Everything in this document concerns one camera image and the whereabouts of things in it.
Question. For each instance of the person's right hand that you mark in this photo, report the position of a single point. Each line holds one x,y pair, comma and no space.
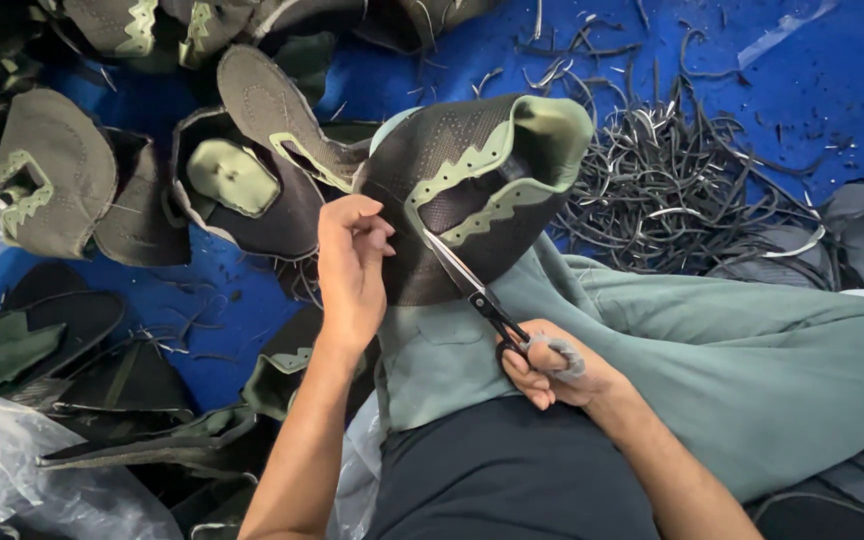
567,379

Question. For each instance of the person's left hand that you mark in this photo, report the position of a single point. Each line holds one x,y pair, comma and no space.
351,285

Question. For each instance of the black scissors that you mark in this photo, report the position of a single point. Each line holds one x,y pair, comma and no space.
477,294

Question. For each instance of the black mesh shoe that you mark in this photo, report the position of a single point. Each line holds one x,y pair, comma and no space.
432,150

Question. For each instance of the person's dark shirt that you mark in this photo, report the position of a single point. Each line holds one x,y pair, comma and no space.
507,472

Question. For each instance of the black upper with green tongue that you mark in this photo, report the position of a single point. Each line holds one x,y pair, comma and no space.
252,202

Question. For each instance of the person's green trousers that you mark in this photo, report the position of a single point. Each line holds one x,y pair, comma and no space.
702,360

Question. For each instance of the clear plastic sheet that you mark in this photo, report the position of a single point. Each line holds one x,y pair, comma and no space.
357,465

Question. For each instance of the grey inside-out shoe upper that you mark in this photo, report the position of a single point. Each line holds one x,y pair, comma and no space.
274,105

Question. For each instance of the pile of black trimmed strips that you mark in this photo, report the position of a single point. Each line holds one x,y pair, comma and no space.
664,187

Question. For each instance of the dark folded shoe upper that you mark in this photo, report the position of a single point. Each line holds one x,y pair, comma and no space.
139,217

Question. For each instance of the heap of dark shoe uppers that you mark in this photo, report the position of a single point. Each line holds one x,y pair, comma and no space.
102,375

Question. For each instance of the heap of olive shoe uppers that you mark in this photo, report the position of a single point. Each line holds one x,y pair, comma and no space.
177,26

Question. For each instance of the olive shoe upper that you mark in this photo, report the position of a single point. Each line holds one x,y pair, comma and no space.
57,165

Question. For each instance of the large clear plastic bag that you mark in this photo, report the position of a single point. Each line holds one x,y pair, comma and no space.
19,465

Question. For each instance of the clear plastic strip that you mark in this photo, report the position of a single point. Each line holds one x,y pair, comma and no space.
777,34

